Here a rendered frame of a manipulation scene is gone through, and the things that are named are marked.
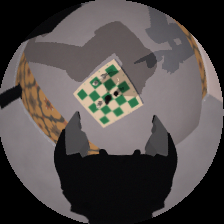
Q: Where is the green and cream chessboard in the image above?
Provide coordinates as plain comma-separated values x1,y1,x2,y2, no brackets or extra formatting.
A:
73,59,143,128

